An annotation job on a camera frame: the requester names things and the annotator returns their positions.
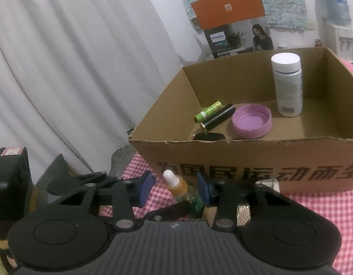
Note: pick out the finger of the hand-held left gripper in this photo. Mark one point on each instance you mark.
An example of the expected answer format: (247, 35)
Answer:
(79, 179)

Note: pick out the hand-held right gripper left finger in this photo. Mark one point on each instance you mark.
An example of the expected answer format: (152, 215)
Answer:
(146, 184)

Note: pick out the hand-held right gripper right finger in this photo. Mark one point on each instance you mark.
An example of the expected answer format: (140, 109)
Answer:
(203, 189)

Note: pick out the green dropper bottle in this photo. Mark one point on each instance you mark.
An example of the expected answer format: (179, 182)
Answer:
(176, 187)

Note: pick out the cardboard box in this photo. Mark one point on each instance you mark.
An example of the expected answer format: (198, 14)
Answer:
(153, 154)

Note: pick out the green battery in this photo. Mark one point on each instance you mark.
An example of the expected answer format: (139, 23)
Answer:
(208, 111)

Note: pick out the black key case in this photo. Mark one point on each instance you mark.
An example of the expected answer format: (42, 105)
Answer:
(210, 137)

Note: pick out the black cylinder battery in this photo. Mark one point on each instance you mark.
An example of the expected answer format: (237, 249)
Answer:
(219, 117)

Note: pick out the purple plastic lid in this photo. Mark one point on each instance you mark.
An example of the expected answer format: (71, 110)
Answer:
(250, 126)

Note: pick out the white curtain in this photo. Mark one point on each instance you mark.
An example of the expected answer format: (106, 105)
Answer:
(64, 63)

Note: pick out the pink checked tablecloth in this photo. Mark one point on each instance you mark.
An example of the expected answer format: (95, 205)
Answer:
(322, 214)

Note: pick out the white plastic bottle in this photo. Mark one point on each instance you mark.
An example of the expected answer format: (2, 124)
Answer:
(288, 91)

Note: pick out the printed appliance carton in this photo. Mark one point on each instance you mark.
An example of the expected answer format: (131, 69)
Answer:
(230, 8)

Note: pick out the white water dispenser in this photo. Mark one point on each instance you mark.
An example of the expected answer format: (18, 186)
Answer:
(334, 40)

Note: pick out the blue water jug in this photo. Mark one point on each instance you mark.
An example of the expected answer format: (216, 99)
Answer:
(335, 3)

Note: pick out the wall socket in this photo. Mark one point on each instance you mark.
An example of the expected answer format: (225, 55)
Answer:
(311, 25)

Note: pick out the floral wall cloth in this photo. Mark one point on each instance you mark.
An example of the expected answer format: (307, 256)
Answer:
(285, 8)

